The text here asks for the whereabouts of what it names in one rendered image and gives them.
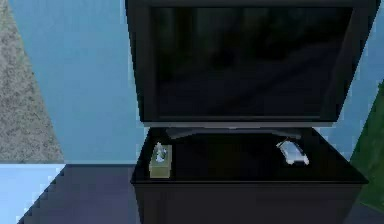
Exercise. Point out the black television set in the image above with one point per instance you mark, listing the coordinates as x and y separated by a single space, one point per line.
246 63

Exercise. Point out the olive tissue box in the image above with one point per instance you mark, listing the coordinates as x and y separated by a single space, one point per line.
160 165

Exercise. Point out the black television stand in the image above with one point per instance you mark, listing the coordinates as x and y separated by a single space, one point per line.
246 196

